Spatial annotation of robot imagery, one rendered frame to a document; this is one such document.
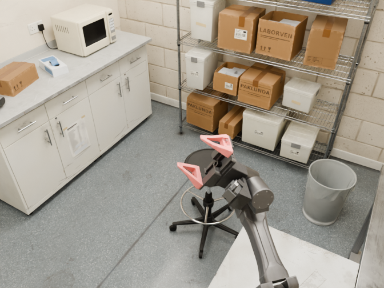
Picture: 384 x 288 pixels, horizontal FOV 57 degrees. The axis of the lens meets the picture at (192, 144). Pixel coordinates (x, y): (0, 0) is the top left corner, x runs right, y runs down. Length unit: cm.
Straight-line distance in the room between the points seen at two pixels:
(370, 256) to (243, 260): 52
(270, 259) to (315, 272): 65
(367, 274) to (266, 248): 76
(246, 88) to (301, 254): 175
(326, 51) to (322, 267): 165
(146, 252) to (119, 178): 82
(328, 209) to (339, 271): 123
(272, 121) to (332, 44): 79
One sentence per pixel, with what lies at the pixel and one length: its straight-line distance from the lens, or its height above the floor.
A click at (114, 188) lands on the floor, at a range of 308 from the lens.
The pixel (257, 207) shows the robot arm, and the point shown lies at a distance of 86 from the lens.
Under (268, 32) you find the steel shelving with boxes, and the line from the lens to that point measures 283.
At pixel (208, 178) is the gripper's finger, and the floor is 155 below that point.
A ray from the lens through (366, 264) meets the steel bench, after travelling 164.
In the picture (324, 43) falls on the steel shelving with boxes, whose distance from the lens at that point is 273.
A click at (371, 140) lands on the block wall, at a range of 344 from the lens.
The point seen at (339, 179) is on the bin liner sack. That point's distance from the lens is 290.
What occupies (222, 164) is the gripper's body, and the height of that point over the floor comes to 157.
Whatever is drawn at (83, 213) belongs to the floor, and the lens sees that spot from 295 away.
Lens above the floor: 214
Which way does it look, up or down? 38 degrees down
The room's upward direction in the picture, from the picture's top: straight up
